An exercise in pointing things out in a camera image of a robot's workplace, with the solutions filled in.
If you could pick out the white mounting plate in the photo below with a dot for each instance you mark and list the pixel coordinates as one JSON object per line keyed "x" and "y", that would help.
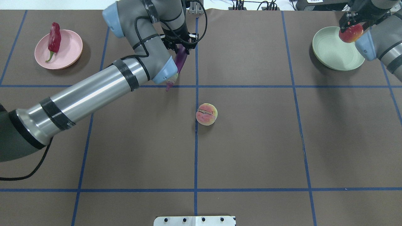
{"x": 195, "y": 221}

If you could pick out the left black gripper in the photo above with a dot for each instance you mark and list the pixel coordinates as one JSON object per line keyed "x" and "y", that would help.
{"x": 181, "y": 34}

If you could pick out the purple eggplant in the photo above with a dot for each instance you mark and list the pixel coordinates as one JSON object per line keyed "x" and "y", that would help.
{"x": 180, "y": 58}

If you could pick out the green plate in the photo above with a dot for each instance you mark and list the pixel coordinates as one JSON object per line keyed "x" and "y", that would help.
{"x": 335, "y": 54}

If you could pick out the red pomegranate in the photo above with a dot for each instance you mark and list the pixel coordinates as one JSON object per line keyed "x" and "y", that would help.
{"x": 351, "y": 34}

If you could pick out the peach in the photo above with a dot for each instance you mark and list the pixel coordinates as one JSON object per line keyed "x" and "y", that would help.
{"x": 206, "y": 114}

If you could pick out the pink plate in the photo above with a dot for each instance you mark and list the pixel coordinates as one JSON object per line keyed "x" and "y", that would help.
{"x": 70, "y": 50}

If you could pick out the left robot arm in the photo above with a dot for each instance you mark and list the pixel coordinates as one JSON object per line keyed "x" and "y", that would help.
{"x": 151, "y": 27}

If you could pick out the aluminium frame post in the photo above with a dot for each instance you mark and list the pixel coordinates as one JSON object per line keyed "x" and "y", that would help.
{"x": 196, "y": 7}

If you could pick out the red chili pepper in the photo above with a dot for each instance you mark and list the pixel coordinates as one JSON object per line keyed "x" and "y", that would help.
{"x": 55, "y": 38}

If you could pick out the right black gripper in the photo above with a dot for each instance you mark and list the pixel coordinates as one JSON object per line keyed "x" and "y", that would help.
{"x": 358, "y": 16}

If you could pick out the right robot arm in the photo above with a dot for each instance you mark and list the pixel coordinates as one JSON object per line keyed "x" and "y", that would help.
{"x": 375, "y": 31}

